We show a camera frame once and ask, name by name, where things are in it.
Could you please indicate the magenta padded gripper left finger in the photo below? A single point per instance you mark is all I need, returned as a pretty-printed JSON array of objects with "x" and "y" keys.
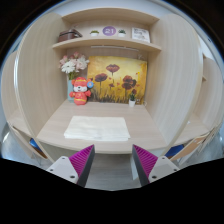
[{"x": 75, "y": 168}]

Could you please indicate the small green plant left shelf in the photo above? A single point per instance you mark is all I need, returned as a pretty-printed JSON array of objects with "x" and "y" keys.
[{"x": 94, "y": 33}]

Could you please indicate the white framed card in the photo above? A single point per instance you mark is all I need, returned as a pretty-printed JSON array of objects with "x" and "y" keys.
[{"x": 140, "y": 34}]

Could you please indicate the round purple sign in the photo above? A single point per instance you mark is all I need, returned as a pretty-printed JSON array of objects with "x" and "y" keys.
[{"x": 109, "y": 31}]

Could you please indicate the brown box on shelf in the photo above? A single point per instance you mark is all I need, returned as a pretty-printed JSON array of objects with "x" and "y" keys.
[{"x": 68, "y": 35}]

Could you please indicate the flower bouquet in blue vase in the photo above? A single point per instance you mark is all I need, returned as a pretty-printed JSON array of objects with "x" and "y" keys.
[{"x": 71, "y": 66}]

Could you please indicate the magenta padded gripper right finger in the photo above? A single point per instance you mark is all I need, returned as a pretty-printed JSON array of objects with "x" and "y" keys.
[{"x": 149, "y": 167}]

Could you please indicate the small green plant shelf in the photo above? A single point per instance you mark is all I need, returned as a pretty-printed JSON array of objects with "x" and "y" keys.
[
  {"x": 94, "y": 33},
  {"x": 121, "y": 33}
]

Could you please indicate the cream folded towel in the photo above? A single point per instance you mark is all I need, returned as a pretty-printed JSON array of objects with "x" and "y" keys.
[{"x": 97, "y": 129}]

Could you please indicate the small green plant right shelf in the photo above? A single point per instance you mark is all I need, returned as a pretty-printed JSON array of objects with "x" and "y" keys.
[{"x": 121, "y": 33}]

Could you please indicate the poppy flower painting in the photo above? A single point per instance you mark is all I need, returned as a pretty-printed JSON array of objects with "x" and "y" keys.
[{"x": 115, "y": 78}]

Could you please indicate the red plush mascot toy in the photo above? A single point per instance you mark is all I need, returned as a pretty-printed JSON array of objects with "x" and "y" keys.
[{"x": 81, "y": 90}]

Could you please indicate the light wooden desk cubicle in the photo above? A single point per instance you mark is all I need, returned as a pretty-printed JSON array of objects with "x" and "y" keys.
[{"x": 150, "y": 71}]

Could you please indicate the small potted plant white pot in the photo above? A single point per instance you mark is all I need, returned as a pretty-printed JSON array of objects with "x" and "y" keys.
[{"x": 132, "y": 100}]

